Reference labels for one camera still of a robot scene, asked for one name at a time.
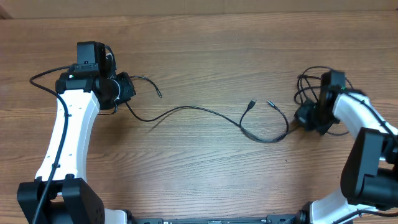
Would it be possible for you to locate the short black USB cable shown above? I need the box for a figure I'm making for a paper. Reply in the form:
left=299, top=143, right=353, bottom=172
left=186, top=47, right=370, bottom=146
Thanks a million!
left=238, top=98, right=301, bottom=144

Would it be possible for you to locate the black USB-A cable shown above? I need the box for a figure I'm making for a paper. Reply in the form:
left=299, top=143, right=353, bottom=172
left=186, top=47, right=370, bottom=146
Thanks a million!
left=124, top=75, right=293, bottom=144

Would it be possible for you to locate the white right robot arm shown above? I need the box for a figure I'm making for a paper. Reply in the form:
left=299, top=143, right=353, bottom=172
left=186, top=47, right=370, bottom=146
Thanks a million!
left=293, top=68, right=397, bottom=223

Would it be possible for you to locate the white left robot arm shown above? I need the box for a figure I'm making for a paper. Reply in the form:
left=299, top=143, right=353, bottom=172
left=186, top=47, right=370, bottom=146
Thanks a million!
left=17, top=41, right=136, bottom=223

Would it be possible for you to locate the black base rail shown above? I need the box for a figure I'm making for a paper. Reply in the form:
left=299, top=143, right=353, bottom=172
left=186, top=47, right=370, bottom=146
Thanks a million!
left=132, top=214, right=295, bottom=224

